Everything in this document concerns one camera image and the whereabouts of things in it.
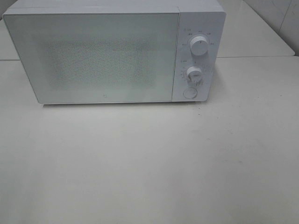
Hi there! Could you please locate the round white door button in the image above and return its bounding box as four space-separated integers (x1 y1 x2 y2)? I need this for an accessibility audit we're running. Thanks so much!
183 87 198 99

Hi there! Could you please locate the white round knob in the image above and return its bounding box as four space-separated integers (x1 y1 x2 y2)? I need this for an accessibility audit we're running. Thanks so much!
189 34 209 56
185 66 203 84

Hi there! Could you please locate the white microwave door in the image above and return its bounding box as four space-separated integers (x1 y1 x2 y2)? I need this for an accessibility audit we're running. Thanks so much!
4 13 179 104

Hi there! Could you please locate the white microwave oven body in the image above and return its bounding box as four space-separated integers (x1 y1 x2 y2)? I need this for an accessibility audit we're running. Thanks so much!
3 5 226 104

